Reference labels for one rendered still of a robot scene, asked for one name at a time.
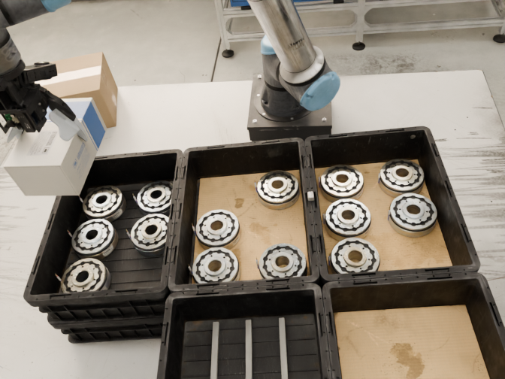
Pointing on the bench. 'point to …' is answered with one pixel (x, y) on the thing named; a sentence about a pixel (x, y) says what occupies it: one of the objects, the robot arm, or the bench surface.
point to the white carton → (57, 154)
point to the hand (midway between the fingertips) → (55, 139)
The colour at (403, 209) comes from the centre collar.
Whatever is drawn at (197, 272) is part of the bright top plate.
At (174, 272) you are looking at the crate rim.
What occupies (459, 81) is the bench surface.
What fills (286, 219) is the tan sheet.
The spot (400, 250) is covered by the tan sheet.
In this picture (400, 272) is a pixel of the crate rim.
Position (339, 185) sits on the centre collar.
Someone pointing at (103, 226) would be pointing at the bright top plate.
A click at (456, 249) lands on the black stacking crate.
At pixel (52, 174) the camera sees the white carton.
